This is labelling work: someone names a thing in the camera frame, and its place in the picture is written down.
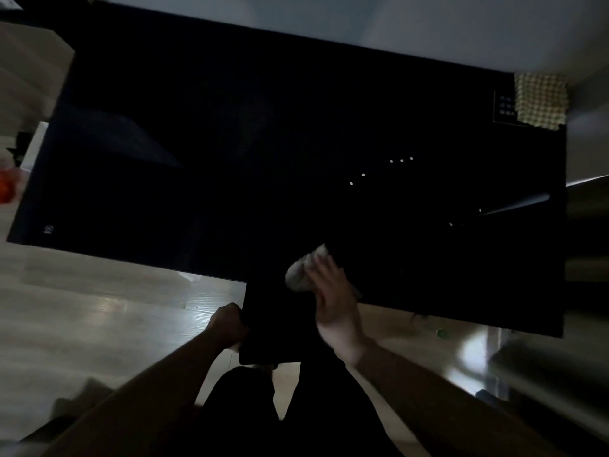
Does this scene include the person's right forearm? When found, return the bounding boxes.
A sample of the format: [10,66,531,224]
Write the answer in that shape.
[354,337,567,457]

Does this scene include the yellow checkered cloth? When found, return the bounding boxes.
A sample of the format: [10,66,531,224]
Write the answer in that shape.
[513,72,570,131]

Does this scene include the white crumbs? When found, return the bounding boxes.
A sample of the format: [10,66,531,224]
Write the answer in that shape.
[348,156,482,228]

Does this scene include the black table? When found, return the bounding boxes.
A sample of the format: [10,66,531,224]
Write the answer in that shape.
[7,2,570,338]

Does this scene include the small black box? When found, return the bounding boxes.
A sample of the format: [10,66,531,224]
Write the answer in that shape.
[14,131,34,160]

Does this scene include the orange plastic bag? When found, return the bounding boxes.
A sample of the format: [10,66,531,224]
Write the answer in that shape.
[0,166,20,205]

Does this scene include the person's left hand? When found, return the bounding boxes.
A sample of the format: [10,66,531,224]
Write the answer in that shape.
[207,303,251,350]

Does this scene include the black rectangular tray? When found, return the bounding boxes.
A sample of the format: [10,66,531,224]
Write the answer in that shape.
[237,280,317,367]

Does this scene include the person's right hand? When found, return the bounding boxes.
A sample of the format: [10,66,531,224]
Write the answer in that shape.
[304,254,368,366]

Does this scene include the person's left forearm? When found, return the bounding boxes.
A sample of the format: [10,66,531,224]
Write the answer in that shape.
[43,328,239,457]

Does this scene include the plain grey cleaning cloth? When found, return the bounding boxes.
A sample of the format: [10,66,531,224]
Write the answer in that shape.
[284,244,330,293]

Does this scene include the beige wooden panel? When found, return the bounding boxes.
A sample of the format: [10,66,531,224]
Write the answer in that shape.
[0,21,75,138]

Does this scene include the white square bin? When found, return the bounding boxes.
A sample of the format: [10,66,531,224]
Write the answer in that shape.
[18,121,51,175]

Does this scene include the black trousers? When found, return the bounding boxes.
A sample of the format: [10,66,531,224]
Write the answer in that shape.
[190,347,405,457]

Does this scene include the grey curtain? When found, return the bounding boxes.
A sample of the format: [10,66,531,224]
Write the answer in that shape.
[490,173,609,457]

